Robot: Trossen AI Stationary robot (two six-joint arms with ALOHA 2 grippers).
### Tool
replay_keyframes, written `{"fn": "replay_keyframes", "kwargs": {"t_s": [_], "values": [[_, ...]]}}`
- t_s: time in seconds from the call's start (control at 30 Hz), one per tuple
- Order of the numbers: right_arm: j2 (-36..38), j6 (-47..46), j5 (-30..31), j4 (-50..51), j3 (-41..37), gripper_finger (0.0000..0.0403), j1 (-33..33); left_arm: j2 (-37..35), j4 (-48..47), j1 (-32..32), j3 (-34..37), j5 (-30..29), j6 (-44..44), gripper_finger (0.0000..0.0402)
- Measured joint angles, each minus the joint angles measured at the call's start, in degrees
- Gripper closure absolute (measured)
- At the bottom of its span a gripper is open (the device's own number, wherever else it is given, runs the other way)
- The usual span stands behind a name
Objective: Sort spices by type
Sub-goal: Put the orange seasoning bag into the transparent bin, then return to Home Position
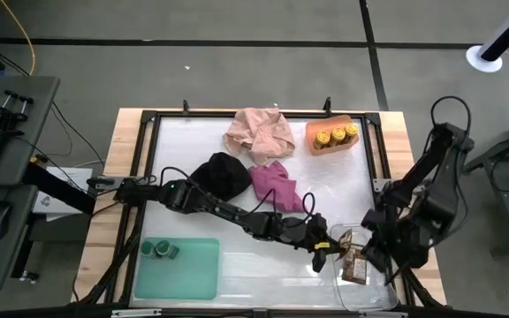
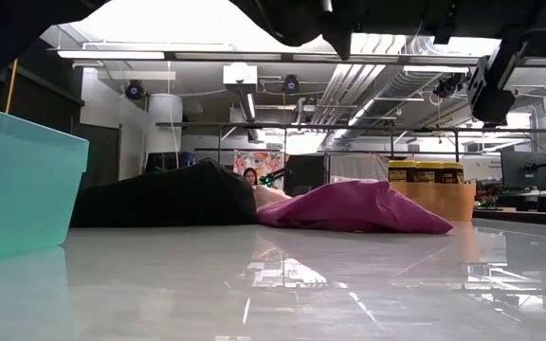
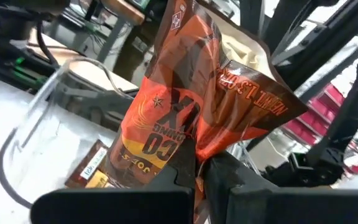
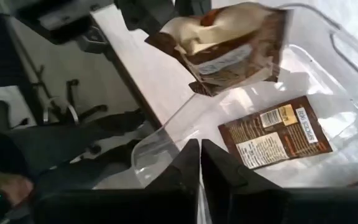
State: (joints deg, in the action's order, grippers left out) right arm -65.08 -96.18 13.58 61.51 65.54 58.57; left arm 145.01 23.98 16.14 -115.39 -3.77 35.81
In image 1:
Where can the magenta cloth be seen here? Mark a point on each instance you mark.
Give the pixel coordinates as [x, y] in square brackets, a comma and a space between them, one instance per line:
[276, 185]

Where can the teal plastic bin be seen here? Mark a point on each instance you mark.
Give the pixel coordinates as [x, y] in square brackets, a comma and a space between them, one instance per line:
[184, 274]

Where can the white paper sheet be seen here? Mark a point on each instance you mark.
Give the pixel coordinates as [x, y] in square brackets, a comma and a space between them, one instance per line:
[47, 205]

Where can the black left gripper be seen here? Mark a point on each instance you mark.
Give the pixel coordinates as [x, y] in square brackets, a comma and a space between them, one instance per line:
[301, 232]

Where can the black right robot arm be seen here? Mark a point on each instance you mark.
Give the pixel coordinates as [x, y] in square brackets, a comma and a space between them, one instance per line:
[440, 203]

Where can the black cloth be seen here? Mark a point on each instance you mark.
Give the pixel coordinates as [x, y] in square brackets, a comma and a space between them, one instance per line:
[221, 174]

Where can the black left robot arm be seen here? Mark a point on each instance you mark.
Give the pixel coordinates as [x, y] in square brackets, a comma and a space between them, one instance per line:
[219, 205]

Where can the pole with white base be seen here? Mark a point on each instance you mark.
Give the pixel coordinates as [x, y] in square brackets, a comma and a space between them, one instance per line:
[502, 35]

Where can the black desk clamp holder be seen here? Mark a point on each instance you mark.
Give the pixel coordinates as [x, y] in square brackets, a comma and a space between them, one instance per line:
[11, 112]

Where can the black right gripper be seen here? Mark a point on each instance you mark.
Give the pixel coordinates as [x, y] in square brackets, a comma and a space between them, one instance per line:
[396, 238]

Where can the orange plastic bin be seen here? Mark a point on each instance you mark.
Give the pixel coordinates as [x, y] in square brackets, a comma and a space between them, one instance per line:
[325, 150]

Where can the clear plastic bin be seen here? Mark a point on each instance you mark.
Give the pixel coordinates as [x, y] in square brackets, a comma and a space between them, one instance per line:
[369, 296]

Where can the beige cloth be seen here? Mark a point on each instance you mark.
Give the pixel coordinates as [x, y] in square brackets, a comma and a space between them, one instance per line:
[259, 132]

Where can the black aluminium table frame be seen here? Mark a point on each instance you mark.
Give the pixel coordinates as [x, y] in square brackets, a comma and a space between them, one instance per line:
[192, 114]

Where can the yellow-lid spice jar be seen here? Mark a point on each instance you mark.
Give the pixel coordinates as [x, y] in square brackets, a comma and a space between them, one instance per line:
[351, 129]
[322, 138]
[337, 134]

